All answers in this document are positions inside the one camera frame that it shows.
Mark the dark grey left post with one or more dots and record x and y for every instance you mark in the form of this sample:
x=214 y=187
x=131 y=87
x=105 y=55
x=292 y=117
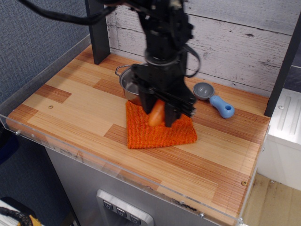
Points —
x=98 y=33

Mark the yellow object bottom left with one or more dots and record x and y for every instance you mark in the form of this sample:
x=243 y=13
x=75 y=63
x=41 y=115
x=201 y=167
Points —
x=35 y=222

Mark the silver dispenser button panel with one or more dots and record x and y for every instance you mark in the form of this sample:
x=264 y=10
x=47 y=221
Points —
x=123 y=209

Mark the white cabinet at right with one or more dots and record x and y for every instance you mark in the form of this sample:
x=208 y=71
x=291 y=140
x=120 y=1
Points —
x=280 y=159

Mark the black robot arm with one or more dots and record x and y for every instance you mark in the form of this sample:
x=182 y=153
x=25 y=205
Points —
x=167 y=30

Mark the orange plastic carrot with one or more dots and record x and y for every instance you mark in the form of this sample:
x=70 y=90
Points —
x=157 y=115

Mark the orange knitted cloth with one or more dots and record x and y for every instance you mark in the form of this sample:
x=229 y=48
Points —
x=141 y=135

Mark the grey blue ice cream scoop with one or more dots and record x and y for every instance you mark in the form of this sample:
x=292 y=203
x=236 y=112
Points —
x=205 y=91

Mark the silver toy fridge cabinet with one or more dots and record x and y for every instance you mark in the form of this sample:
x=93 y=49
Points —
x=82 y=182

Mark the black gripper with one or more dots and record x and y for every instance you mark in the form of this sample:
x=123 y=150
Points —
x=165 y=82

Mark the stainless steel pot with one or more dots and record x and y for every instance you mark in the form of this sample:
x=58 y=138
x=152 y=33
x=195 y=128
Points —
x=126 y=80

